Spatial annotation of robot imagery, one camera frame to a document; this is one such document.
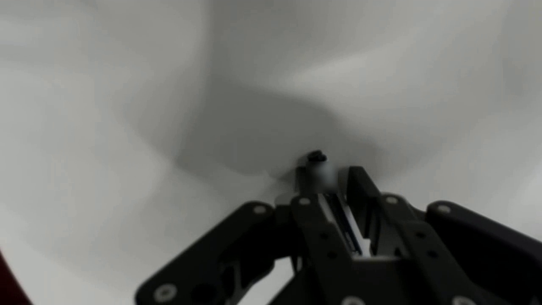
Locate black and white pen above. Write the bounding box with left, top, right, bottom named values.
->
left=304, top=149, right=374, bottom=261

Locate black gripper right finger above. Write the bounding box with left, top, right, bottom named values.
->
left=345, top=166, right=542, bottom=305

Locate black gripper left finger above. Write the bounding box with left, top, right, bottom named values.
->
left=133, top=166, right=362, bottom=305

